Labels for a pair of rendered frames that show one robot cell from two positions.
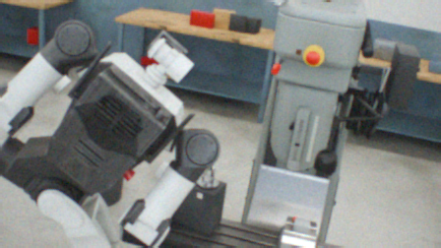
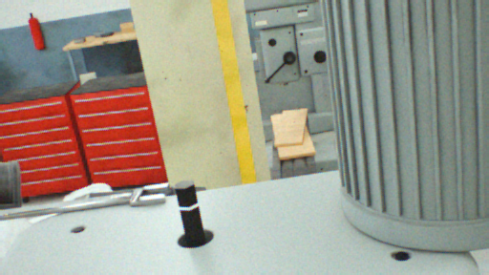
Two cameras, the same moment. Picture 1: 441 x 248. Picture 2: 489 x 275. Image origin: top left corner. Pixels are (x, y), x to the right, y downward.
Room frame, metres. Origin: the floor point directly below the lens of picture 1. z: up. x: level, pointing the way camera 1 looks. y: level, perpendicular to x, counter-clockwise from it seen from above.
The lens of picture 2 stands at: (1.62, -0.79, 2.18)
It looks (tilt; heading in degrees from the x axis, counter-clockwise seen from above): 20 degrees down; 81
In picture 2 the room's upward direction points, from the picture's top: 9 degrees counter-clockwise
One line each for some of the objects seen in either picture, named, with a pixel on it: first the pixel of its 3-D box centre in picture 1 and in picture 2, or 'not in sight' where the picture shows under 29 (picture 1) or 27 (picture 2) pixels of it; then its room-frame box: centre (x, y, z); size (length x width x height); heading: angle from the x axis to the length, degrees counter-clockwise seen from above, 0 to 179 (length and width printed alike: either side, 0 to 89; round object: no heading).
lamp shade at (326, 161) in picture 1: (326, 158); not in sight; (1.40, -0.32, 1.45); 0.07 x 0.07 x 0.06
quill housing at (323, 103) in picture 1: (303, 119); not in sight; (1.64, -0.26, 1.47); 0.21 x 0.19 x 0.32; 79
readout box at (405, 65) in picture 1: (403, 75); not in sight; (1.87, -0.65, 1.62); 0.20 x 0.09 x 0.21; 169
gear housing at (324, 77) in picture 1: (316, 59); not in sight; (1.68, -0.27, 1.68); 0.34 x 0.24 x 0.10; 169
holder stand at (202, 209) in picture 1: (194, 199); not in sight; (1.76, 0.09, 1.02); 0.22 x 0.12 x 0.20; 69
